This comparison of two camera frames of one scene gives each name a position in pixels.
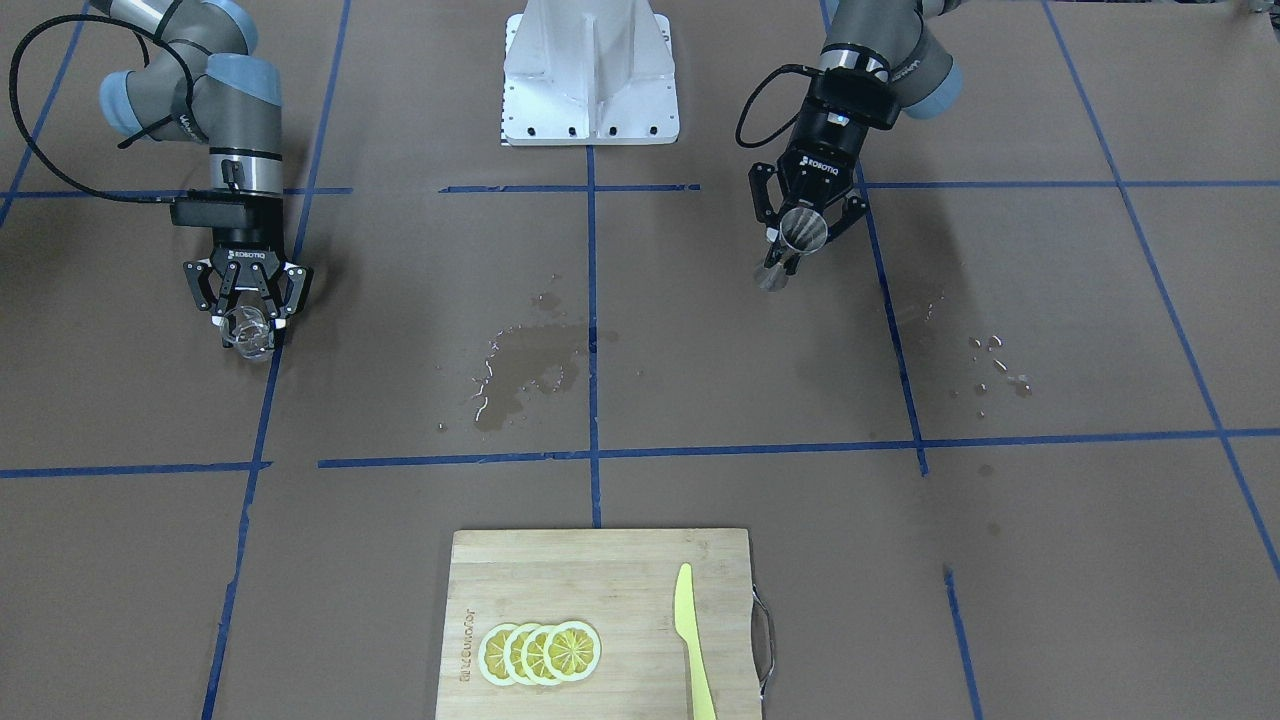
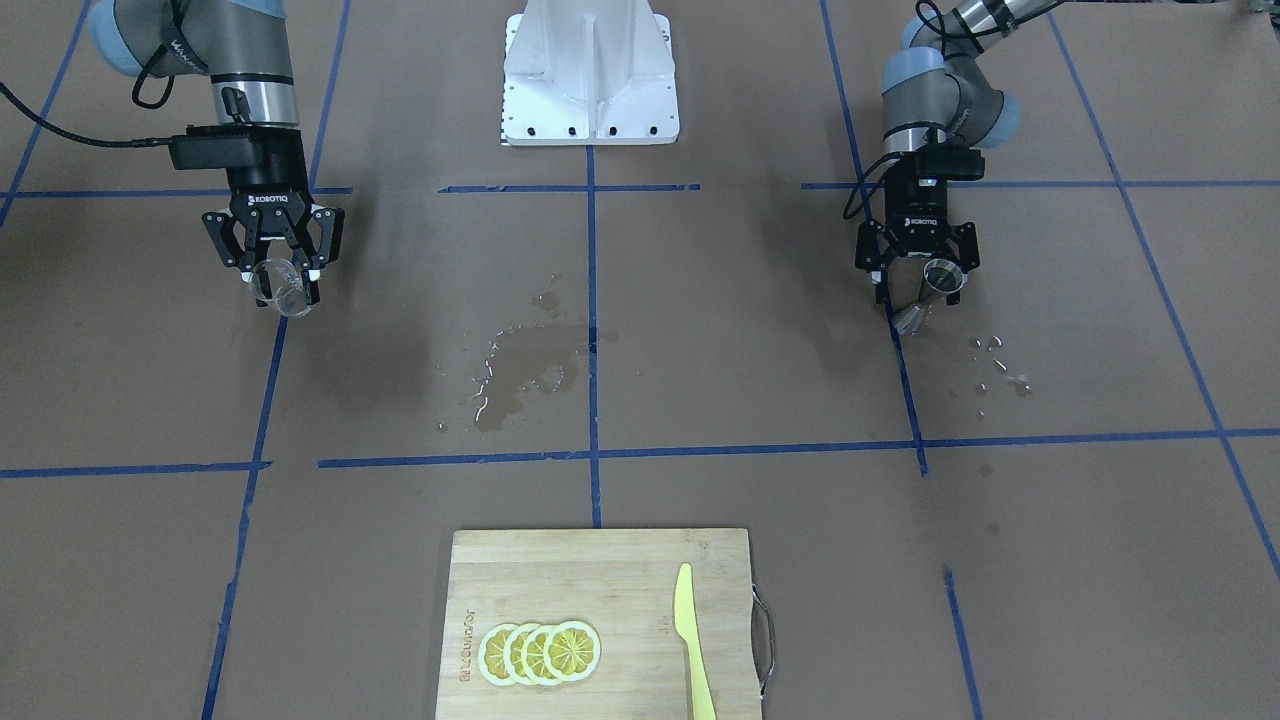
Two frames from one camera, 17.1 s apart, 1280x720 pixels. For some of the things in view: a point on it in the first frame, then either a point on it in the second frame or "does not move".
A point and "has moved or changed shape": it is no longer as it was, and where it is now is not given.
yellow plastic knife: (687, 626) does not move
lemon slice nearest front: (572, 651) does not move
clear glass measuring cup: (248, 330) has moved or changed shape
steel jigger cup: (803, 231) to (941, 276)
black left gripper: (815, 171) to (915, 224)
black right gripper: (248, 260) to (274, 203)
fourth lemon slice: (491, 654) does not move
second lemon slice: (534, 655) does not move
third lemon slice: (512, 653) does not move
